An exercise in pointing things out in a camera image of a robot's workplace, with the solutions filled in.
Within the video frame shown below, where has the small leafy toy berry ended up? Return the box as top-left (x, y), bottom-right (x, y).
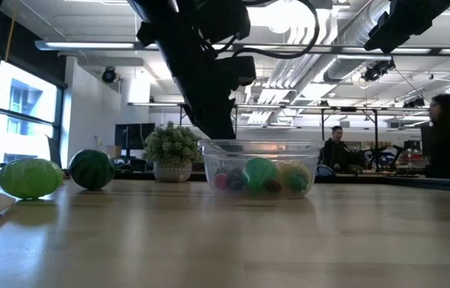
top-left (226, 167), bottom-right (245, 192)

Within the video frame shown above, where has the black round ceiling camera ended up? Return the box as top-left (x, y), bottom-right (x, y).
top-left (101, 66), bottom-right (118, 84)

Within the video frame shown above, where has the striped toy watermelon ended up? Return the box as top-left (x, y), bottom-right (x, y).
top-left (68, 149), bottom-right (116, 191)

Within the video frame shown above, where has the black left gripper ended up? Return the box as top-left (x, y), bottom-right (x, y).
top-left (136, 15), bottom-right (257, 140)

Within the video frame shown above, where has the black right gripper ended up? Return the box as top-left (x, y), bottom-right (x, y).
top-left (363, 0), bottom-right (450, 55)

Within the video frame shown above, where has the black computer monitor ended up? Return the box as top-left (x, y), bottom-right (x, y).
top-left (114, 122), bottom-right (157, 151)

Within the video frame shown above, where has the large window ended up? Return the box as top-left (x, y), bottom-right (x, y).
top-left (0, 59), bottom-right (64, 165)

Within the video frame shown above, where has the long LED light bar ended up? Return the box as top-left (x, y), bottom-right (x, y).
top-left (34, 38), bottom-right (450, 57)

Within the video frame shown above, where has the yellow toy lemon with leaf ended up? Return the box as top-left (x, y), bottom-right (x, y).
top-left (277, 159), bottom-right (313, 194)

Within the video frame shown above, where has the black rig camera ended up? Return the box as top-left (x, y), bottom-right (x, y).
top-left (360, 58), bottom-right (396, 83)

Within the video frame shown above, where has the red toy strawberry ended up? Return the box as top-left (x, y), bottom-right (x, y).
top-left (213, 172), bottom-right (229, 191)

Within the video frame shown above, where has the bright green toy pepper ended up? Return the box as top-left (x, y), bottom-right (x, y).
top-left (242, 156), bottom-right (280, 191)

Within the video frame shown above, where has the light green toy melon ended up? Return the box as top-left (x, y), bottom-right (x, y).
top-left (0, 158), bottom-right (65, 200)

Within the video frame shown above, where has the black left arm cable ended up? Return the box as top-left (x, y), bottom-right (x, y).
top-left (230, 0), bottom-right (321, 60)

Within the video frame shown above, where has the potted green succulent plant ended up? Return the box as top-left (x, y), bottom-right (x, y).
top-left (142, 122), bottom-right (205, 184)

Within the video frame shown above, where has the clear plastic tupperware container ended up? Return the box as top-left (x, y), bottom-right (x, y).
top-left (198, 138), bottom-right (325, 198)

